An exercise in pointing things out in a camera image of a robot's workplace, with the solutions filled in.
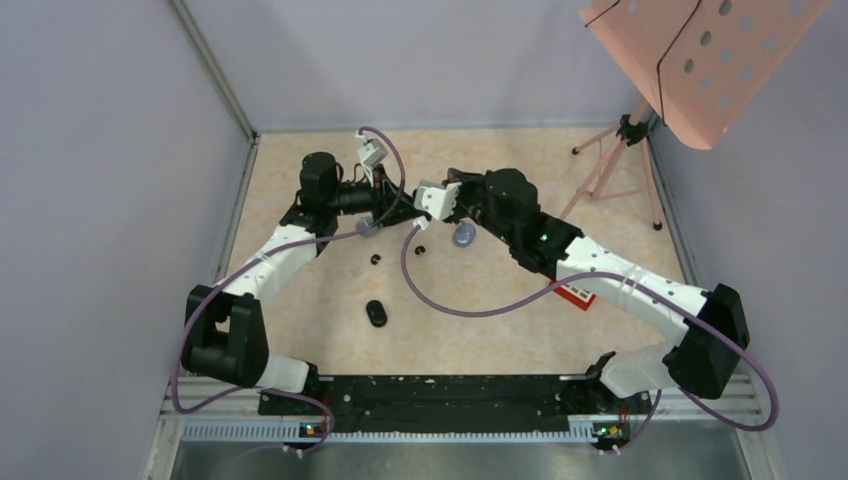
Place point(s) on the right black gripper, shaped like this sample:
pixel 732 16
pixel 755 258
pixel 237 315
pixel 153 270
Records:
pixel 468 181

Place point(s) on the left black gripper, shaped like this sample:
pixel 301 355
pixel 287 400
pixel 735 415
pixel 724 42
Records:
pixel 389 204

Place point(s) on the lavender earbud charging case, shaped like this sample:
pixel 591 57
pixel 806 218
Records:
pixel 464 235

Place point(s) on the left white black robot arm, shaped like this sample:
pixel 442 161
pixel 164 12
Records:
pixel 225 336

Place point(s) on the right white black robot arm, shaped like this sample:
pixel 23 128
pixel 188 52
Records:
pixel 703 330

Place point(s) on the closed black earbud case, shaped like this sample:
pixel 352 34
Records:
pixel 376 313

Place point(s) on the purple glitter microphone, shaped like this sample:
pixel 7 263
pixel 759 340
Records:
pixel 367 227

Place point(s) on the red white toy block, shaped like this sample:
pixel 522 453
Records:
pixel 579 297

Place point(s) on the pink music stand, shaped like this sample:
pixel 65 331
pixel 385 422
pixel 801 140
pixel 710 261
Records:
pixel 696 64

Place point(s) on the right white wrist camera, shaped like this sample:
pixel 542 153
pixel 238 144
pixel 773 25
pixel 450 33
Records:
pixel 436 200

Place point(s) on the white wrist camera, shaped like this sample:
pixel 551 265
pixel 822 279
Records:
pixel 436 200
pixel 372 151

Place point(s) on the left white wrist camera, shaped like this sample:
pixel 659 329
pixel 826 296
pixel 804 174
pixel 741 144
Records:
pixel 372 151

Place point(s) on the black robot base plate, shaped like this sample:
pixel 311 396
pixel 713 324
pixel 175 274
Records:
pixel 444 404

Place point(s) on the aluminium frame rail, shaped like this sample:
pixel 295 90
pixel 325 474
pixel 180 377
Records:
pixel 210 414

